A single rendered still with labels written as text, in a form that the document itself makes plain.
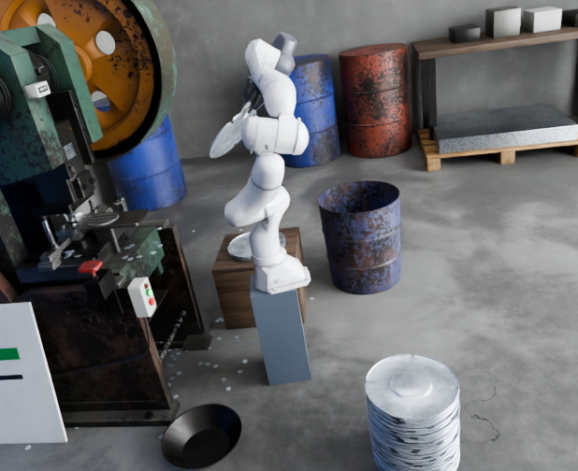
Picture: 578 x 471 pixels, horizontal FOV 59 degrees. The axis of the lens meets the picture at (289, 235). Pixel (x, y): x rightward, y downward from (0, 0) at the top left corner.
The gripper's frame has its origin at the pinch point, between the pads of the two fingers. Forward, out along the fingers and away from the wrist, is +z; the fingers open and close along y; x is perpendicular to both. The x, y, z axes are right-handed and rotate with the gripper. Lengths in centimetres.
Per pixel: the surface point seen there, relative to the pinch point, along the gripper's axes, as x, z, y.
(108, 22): 24, -1, 58
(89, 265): 87, 28, -13
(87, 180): 60, 32, 17
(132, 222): 59, 31, -6
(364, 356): 16, 38, -110
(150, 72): 21.9, 3.7, 34.8
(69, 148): 61, 24, 29
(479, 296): -44, 14, -135
